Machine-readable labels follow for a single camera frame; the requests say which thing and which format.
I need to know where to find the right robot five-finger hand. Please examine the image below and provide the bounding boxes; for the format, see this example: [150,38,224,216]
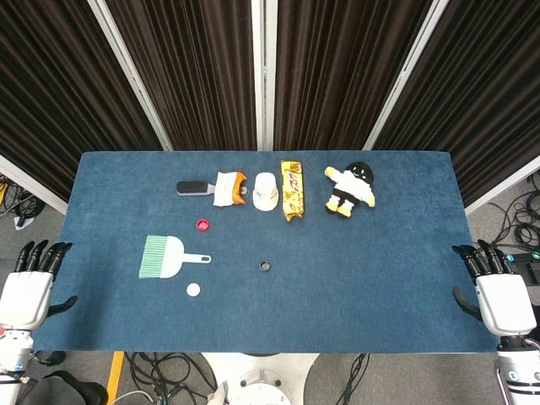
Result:
[451,239,537,337]

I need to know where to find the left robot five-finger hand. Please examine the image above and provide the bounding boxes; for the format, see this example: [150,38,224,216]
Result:
[0,240,79,331]

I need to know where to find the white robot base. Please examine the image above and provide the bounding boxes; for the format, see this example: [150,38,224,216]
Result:
[201,352,320,405]

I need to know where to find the black box with cyan lights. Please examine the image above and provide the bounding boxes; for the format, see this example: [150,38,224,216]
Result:
[508,248,540,284]

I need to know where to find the yellow floor tape strip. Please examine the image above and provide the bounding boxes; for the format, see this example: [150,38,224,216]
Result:
[105,351,126,405]

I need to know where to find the blue table cloth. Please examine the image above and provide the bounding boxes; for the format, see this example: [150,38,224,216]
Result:
[31,150,501,354]

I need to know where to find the black white plush doll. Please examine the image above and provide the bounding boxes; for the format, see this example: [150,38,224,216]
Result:
[323,162,376,219]

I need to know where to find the black hairbrush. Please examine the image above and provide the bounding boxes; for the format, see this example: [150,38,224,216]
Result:
[175,180,219,197]

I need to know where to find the dark brown curtain panel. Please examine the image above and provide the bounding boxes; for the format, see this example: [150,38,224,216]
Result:
[375,0,540,204]
[273,0,435,152]
[0,0,164,203]
[103,0,257,152]

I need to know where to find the white orange snack packet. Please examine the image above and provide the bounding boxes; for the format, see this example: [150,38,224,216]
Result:
[212,171,249,208]

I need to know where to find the yellow snack bar package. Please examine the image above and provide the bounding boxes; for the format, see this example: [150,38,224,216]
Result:
[280,159,305,223]

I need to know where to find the white paper cup stack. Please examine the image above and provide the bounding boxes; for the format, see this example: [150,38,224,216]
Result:
[251,171,279,212]

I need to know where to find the black floor cable bundle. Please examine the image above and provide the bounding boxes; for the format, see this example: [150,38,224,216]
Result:
[336,353,370,405]
[489,170,540,257]
[125,352,216,405]
[0,172,46,223]

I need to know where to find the white partition frame post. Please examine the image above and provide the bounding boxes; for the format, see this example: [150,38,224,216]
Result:
[463,155,540,214]
[251,0,278,152]
[0,154,68,214]
[87,0,173,152]
[363,0,451,151]

